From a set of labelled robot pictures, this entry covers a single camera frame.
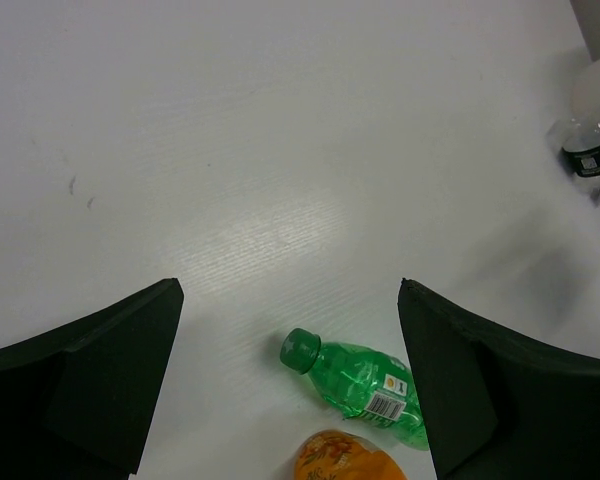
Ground orange juice bottle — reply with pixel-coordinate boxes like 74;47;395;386
293;430;407;480

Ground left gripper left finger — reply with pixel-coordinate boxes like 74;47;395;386
0;278;184;479

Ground black-label small bottle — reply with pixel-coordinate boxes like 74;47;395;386
546;106;600;204

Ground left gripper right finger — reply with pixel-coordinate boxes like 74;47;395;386
398;280;600;479

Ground green plastic bottle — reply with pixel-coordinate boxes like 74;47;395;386
279;328;429;451

